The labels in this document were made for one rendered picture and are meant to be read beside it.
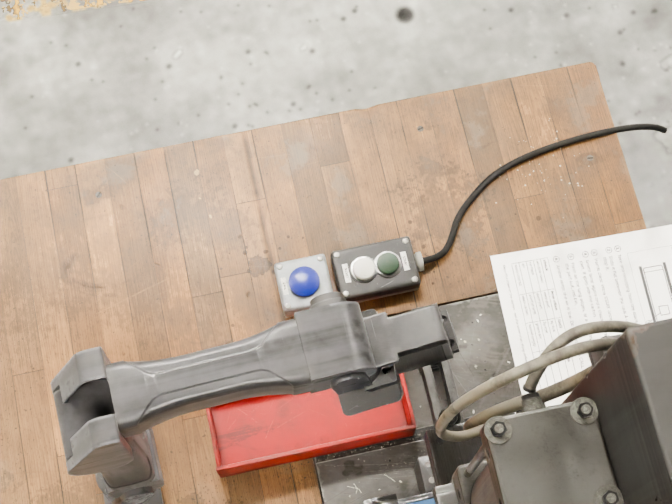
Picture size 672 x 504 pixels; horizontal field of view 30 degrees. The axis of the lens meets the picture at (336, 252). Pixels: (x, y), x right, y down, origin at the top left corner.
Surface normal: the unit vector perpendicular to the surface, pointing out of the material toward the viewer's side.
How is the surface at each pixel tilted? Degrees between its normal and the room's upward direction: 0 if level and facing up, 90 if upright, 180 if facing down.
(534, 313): 1
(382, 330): 10
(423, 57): 0
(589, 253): 1
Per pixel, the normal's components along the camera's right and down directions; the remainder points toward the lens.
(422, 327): -0.17, -0.26
